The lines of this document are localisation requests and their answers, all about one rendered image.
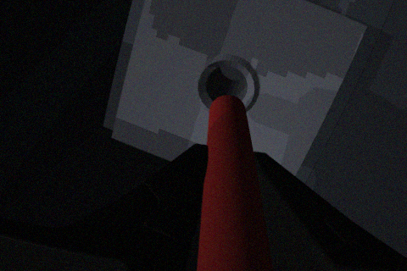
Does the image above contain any dark red cylinder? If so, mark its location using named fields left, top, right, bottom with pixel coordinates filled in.
left=197, top=95, right=274, bottom=271

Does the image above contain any grey plate with hole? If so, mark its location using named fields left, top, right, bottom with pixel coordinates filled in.
left=112, top=0, right=367, bottom=176

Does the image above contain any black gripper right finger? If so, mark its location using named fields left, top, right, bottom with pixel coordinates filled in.
left=254, top=152, right=407, bottom=271

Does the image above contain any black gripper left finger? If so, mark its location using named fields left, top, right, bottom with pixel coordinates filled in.
left=0, top=145, right=208, bottom=271

